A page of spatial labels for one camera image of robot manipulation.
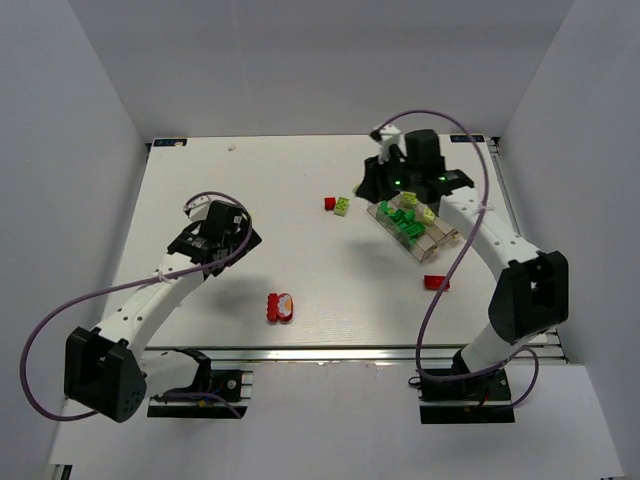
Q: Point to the clear compartment organizer tray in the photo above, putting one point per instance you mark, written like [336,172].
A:
[437,235]

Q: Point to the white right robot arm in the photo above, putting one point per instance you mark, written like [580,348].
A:
[532,287]

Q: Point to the red flat lego brick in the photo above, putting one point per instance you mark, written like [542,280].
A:
[435,282]

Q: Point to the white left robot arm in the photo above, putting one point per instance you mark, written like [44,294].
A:
[106,367]

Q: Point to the lime small lego brick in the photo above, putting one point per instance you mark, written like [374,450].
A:
[428,216]

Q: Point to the small red lego brick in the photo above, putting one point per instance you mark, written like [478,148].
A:
[329,203]

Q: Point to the blue table label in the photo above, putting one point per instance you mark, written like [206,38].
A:
[461,138]
[169,142]

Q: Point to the blue table label right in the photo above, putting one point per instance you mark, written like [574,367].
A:
[461,138]

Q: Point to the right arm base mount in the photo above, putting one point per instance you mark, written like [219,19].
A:
[483,400]

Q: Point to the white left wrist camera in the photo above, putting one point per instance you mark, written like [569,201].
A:
[197,209]

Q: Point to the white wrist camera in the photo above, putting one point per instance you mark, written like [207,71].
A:
[387,137]
[197,209]

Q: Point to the blue table label left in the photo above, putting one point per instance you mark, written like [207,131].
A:
[169,142]

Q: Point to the green sloped lego brick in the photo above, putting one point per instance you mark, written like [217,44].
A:
[384,208]

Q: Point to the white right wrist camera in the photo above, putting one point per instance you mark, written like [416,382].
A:
[387,137]

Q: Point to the green long lego brick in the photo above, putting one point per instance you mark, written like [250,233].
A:
[406,227]

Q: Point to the lime 2x2 lego brick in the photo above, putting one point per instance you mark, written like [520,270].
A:
[341,206]

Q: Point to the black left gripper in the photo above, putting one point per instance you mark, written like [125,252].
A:
[239,240]

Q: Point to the red flower lego block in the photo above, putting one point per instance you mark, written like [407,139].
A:
[280,308]

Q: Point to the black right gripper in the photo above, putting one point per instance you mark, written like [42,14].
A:
[370,181]

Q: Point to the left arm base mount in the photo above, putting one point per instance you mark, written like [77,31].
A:
[187,384]

